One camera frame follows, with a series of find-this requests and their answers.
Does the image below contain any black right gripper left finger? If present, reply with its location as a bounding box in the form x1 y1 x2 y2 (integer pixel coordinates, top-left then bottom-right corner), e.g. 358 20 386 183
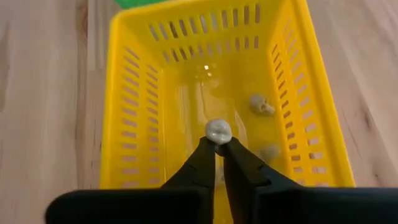
45 136 217 224

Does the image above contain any green plastic basket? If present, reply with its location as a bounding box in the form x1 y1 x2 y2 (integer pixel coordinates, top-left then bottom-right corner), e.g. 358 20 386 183
112 0 169 10

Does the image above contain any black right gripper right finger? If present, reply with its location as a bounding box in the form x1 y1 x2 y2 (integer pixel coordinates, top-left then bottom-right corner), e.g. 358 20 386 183
222 136 398 224

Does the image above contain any yellow plastic basket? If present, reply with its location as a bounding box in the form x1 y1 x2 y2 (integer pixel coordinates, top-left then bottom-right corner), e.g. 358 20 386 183
99 0 356 224

